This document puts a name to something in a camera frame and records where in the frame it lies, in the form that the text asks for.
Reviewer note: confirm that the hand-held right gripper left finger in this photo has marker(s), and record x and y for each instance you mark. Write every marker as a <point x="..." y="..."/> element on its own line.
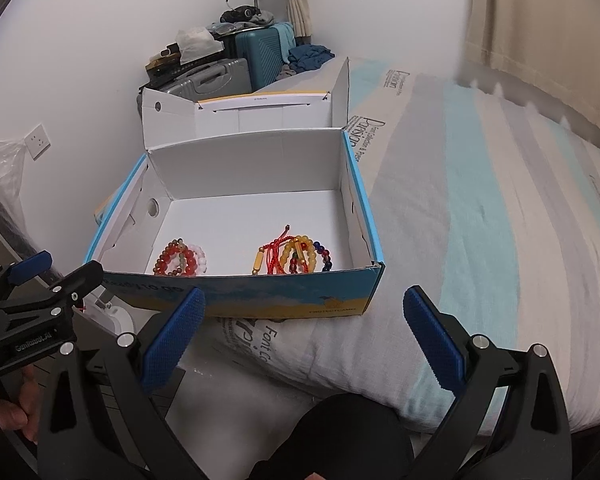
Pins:
<point x="175" y="340"/>

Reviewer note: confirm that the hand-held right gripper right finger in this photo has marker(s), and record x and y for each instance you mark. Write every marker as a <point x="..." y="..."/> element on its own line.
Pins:
<point x="435" y="340"/>

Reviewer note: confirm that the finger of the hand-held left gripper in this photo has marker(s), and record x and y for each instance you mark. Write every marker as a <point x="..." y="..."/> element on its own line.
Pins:
<point x="80" y="280"/>
<point x="30" y="265"/>

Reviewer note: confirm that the blue cloud print cardboard box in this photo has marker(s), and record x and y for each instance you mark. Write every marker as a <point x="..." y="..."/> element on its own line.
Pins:
<point x="250" y="170"/>

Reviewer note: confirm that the person's left hand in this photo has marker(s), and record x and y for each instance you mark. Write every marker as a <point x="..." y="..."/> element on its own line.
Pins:
<point x="22" y="410"/>

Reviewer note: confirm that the white plastic object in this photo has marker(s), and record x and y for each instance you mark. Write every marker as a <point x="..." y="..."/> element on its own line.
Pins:
<point x="111" y="312"/>

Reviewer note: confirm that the clear plastic bag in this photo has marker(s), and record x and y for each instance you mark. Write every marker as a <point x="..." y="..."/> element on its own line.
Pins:
<point x="5" y="175"/>

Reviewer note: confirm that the striped bed blanket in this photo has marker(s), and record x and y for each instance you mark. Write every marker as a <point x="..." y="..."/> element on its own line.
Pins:
<point x="455" y="235"/>

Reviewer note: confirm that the black gold flat box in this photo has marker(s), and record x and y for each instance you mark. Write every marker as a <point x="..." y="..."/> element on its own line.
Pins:
<point x="165" y="62"/>

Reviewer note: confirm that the grey suitcase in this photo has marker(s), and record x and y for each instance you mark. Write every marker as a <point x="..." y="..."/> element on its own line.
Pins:
<point x="215" y="74"/>

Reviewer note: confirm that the white crumpled plastic bag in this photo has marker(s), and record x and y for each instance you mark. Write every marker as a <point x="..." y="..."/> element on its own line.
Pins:
<point x="195" y="40"/>

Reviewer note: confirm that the teal suitcase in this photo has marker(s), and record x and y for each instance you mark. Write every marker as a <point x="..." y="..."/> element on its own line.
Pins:
<point x="262" y="55"/>

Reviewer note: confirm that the dark blue clothes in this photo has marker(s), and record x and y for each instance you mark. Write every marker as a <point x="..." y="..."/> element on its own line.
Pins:
<point x="307" y="57"/>

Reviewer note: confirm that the black bag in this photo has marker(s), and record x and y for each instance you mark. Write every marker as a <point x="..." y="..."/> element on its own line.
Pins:
<point x="240" y="12"/>

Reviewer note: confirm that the large cream curtain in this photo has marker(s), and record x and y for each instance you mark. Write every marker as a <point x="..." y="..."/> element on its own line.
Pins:
<point x="540" y="35"/>

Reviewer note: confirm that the tied cream curtain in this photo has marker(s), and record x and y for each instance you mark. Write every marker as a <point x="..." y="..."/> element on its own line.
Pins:
<point x="297" y="0"/>

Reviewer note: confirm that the white wall socket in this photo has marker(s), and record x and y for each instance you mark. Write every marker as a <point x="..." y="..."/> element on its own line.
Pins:
<point x="37" y="141"/>

